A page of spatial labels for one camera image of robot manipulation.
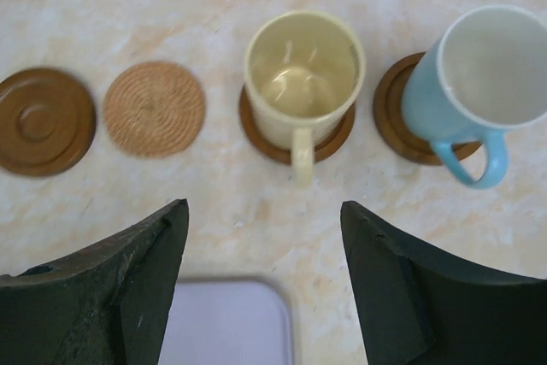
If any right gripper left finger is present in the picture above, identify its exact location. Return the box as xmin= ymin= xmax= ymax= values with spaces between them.
xmin=1 ymin=199 xmax=189 ymax=364

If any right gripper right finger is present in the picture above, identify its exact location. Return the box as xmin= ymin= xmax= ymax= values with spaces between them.
xmin=340 ymin=201 xmax=546 ymax=364

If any dark wooden coaster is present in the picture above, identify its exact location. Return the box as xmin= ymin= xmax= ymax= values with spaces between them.
xmin=1 ymin=67 xmax=97 ymax=177
xmin=238 ymin=86 xmax=356 ymax=165
xmin=372 ymin=51 xmax=484 ymax=167

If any woven rattan coaster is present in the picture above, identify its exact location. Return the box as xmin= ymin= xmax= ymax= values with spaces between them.
xmin=103 ymin=61 xmax=206 ymax=158

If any white mug blue handle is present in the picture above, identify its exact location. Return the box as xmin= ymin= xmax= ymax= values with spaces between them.
xmin=402 ymin=5 xmax=546 ymax=189

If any cream mug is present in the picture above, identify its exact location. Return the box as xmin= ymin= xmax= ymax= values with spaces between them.
xmin=244 ymin=10 xmax=366 ymax=186

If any lavender plastic tray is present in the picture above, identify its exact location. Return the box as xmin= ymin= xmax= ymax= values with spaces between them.
xmin=159 ymin=279 xmax=295 ymax=365

